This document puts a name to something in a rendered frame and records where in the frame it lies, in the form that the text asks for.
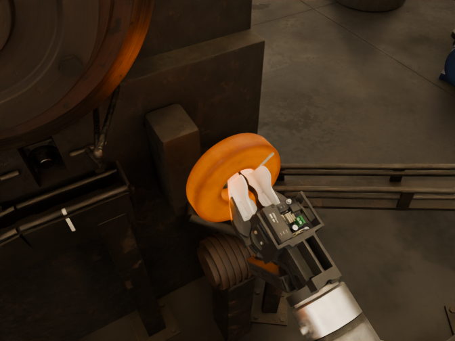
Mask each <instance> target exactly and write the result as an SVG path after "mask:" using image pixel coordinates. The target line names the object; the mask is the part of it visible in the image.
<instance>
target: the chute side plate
mask: <svg viewBox="0 0 455 341"><path fill-rule="evenodd" d="M125 213H126V214H127V217H128V219H129V221H132V220H134V219H136V217H135V213H134V210H133V207H132V204H131V201H130V197H129V194H128V192H127V191H126V192H125V193H122V194H119V195H117V196H114V197H113V198H110V199H107V200H104V201H102V202H99V203H97V204H94V205H92V206H89V207H86V208H84V209H82V210H79V211H76V212H74V213H72V214H69V215H66V216H65V217H62V218H59V219H56V220H54V221H51V222H49V223H47V224H44V225H42V226H40V227H37V228H34V229H31V230H29V231H26V232H24V233H22V234H23V236H24V237H25V238H26V240H27V241H28V242H27V241H26V240H25V239H24V238H23V237H21V236H20V235H17V236H15V237H13V238H11V239H8V240H7V241H5V242H3V243H1V244H0V279H3V278H4V277H7V276H8V275H11V274H12V273H15V272H16V271H19V270H20V269H23V268H25V267H27V266H29V265H31V264H33V263H35V262H37V261H38V260H41V259H42V258H45V257H47V256H50V255H52V254H55V253H56V252H59V251H61V250H64V249H66V248H69V247H71V246H73V245H75V244H78V243H80V242H83V241H85V240H88V239H90V238H92V237H95V236H97V235H99V234H101V233H100V230H99V229H98V225H99V224H101V223H103V222H106V221H109V220H110V219H113V218H115V217H118V216H120V215H122V214H125ZM67 218H69V219H70V221H71V223H72V224H73V226H74V228H75V231H72V230H71V228H70V226H69V225H68V223H67V221H66V219H67Z"/></svg>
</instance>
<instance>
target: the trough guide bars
mask: <svg viewBox="0 0 455 341"><path fill-rule="evenodd" d="M285 169H326V170H285ZM285 175H286V176H390V179H389V181H397V182H401V179H402V177H403V176H411V177H455V164H280V172H279V175H278V178H277V179H276V180H277V181H284V176H285ZM272 189H273V190H274V191H276V192H278V193H279V194H282V195H283V196H284V197H286V198H296V196H297V195H298V194H299V192H300V191H302V192H303V193H304V195H305V197H306V198H325V199H374V200H398V202H397V205H396V210H408V207H409V205H410V203H411V201H412V200H455V187H329V186H273V187H272ZM309 192H335V193H309ZM367 193H393V194H367Z"/></svg>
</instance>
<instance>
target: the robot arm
mask: <svg viewBox="0 0 455 341"><path fill-rule="evenodd" d="M227 184H228V194H229V204H230V216H231V222H232V227H233V228H234V231H235V232H236V235H237V236H238V237H239V238H240V239H241V241H242V243H243V245H244V247H245V248H248V247H250V249H251V250H252V251H253V252H254V254H253V255H252V256H251V257H250V258H248V259H247V260H246V261H247V263H248V266H249V268H250V270H251V273H252V274H253V275H255V276H257V277H259V278H260V279H262V280H264V281H266V282H267V283H270V284H272V285H273V286H275V287H277V288H279V289H281V290H282V291H284V292H286V293H290V292H292V291H293V290H295V289H296V290H297V292H295V293H293V294H291V295H290V296H288V297H286V300H287V301H288V303H289V305H290V307H292V306H295V309H293V312H292V313H293V315H294V316H295V318H296V320H297V321H298V323H299V325H300V326H301V327H300V328H299V333H300V334H301V335H302V336H304V335H305V336H306V338H307V339H308V341H383V340H380V338H379V337H378V335H377V334H376V332H375V331H374V329H373V327H372V326H371V324H370V323H369V321H368V320H367V318H366V316H365V315H364V314H363V312H362V310H361V308H360V306H359V305H358V303H357V302H356V300H355V298H354V297H353V295H352V294H351V292H350V291H349V289H348V287H347V286H346V285H345V283H344V282H338V280H339V279H340V278H339V277H340V276H342V275H341V273H340V272H339V270H338V269H337V267H336V265H335V264H334V262H333V261H332V259H331V257H330V256H329V254H328V253H327V251H326V250H325V248H324V247H323V245H322V243H321V242H320V240H319V239H318V237H317V235H316V233H317V232H318V231H319V230H320V229H321V228H323V226H324V224H323V222H322V221H321V219H320V218H319V216H318V215H317V213H316V212H315V210H314V209H313V207H312V205H311V204H310V203H309V201H308V199H307V198H306V197H305V195H304V193H303V192H302V191H300V192H299V194H298V195H297V196H296V198H295V200H296V202H297V203H296V204H295V203H294V202H293V200H292V199H291V198H286V197H284V196H283V195H282V194H279V193H278V192H276V191H274V190H273V189H272V185H271V174H270V172H269V171H268V169H267V168H266V167H265V166H260V167H259V168H257V169H256V170H252V169H244V170H242V171H240V172H238V173H236V174H235V175H233V176H232V177H231V178H230V179H229V180H228V181H227ZM248 190H249V191H250V192H252V193H253V195H254V197H255V202H256V204H255V203H254V201H253V200H251V199H250V198H249V196H248ZM304 201H305V203H306V204H307V206H308V207H309V209H310V211H311V212H312V213H313V215H314V217H315V219H314V220H311V218H310V217H309V215H308V213H307V212H306V210H305V209H304V207H303V205H302V203H303V202H304ZM256 205H257V206H258V208H259V209H260V210H261V212H257V206H256ZM300 210H302V211H303V213H304V215H305V216H306V218H307V220H308V221H309V222H308V223H307V222H306V220H305V219H304V218H303V215H302V214H301V213H300Z"/></svg>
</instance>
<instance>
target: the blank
mask: <svg viewBox="0 0 455 341"><path fill-rule="evenodd" d="M260 166H265V167H266V168H267V169H268V171H269V172H270V174H271V185H272V187H273V185H274V183H275V182H276V179H277V178H278V175H279V172H280V156H279V153H278V152H277V150H276V149H275V148H274V147H273V146H272V145H271V144H270V143H269V142H268V141H267V140H266V139H265V138H264V137H262V136H260V135H257V134H254V133H241V134H237V135H232V136H231V137H228V138H226V139H224V140H222V141H220V142H219V143H217V144H215V145H214V146H213V147H211V148H210V149H209V150H208V151H206V152H205V153H204V154H203V155H202V156H201V158H200V159H199V160H198V162H197V163H196V164H195V165H194V167H193V169H192V171H191V173H190V175H189V177H188V181H187V185H186V194H187V198H188V201H189V202H190V204H191V205H192V207H193V208H194V210H195V211H196V213H197V214H198V216H200V217H201V218H202V219H204V220H206V221H210V222H222V221H228V220H230V219H231V216H230V204H229V194H228V188H226V189H223V186H224V185H225V184H226V182H227V181H228V180H229V179H230V178H231V177H232V176H233V175H235V174H236V173H238V172H240V171H242V170H244V169H252V170H256V169H257V168H259V167H260ZM248 196H249V198H250V199H251V200H253V201H254V203H255V204H256V202H255V197H254V195H253V193H252V192H250V191H249V190H248Z"/></svg>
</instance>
